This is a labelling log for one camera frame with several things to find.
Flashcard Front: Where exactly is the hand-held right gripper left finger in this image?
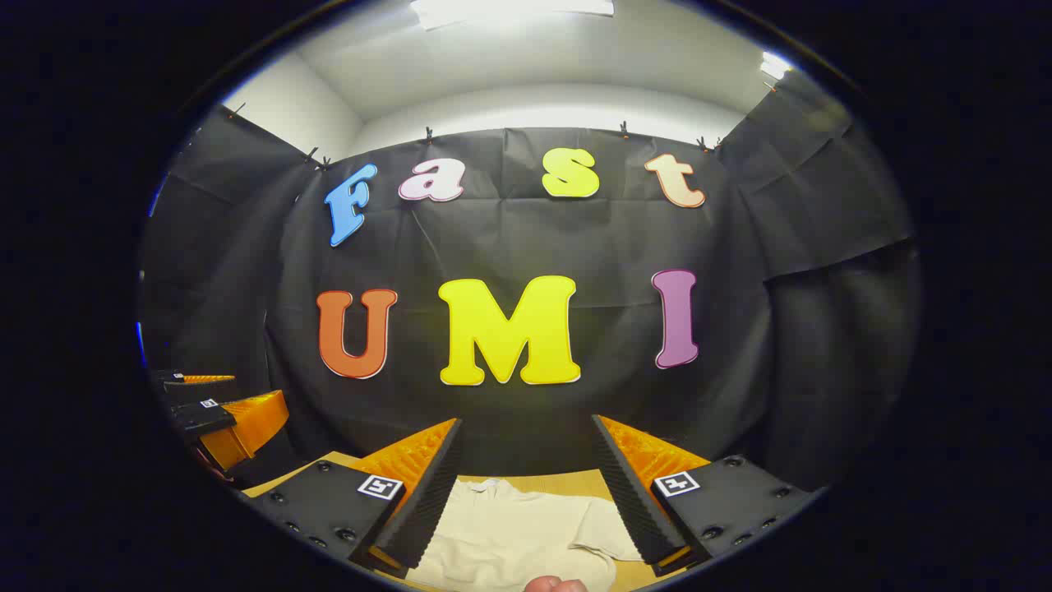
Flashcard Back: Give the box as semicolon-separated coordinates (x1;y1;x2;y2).
245;418;463;576

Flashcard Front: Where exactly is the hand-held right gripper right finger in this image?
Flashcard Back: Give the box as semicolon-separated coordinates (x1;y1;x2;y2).
590;414;824;578

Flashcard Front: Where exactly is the cream white sweatshirt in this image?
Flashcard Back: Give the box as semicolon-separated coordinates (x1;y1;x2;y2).
407;479;644;592

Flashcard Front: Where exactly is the black backdrop cloth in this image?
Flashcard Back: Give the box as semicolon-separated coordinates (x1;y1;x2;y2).
140;70;921;494

